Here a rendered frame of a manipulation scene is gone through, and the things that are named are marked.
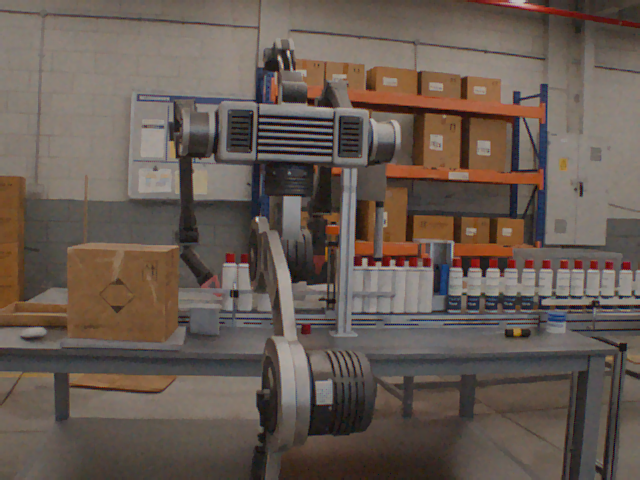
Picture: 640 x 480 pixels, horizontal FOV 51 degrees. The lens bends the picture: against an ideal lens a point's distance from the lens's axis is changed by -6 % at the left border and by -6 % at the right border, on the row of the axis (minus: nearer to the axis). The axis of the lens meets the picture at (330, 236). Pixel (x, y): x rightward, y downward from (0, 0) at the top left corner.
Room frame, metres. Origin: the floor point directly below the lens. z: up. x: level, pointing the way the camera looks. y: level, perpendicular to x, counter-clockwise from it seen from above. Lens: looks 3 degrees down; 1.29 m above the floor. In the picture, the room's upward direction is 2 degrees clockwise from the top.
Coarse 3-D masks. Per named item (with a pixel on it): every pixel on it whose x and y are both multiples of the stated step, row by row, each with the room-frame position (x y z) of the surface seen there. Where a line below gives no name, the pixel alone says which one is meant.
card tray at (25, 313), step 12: (0, 312) 2.31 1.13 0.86; (12, 312) 2.46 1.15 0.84; (24, 312) 2.49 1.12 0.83; (36, 312) 2.50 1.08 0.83; (48, 312) 2.51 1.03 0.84; (60, 312) 2.52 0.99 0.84; (0, 324) 2.25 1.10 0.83; (12, 324) 2.25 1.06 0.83; (24, 324) 2.26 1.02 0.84; (36, 324) 2.26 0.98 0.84; (48, 324) 2.27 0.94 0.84; (60, 324) 2.28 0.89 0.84
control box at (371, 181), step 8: (360, 168) 2.40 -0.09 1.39; (368, 168) 2.39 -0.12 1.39; (376, 168) 2.45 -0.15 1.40; (384, 168) 2.52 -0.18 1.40; (360, 176) 2.40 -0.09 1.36; (368, 176) 2.39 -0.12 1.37; (376, 176) 2.45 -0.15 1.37; (384, 176) 2.52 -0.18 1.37; (360, 184) 2.39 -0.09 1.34; (368, 184) 2.39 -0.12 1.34; (376, 184) 2.45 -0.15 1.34; (384, 184) 2.52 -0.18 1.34; (360, 192) 2.39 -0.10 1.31; (368, 192) 2.39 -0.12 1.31; (376, 192) 2.46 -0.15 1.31; (384, 192) 2.52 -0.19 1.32
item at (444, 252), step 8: (432, 248) 2.69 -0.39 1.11; (440, 248) 2.77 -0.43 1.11; (448, 248) 2.71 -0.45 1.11; (432, 256) 2.76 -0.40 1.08; (440, 256) 2.77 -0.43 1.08; (448, 256) 2.71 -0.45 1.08; (440, 264) 2.77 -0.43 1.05; (448, 280) 2.69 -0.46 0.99; (432, 288) 2.73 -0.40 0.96; (432, 296) 2.64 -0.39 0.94; (440, 296) 2.65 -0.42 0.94; (432, 304) 2.64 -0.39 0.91; (440, 304) 2.65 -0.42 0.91
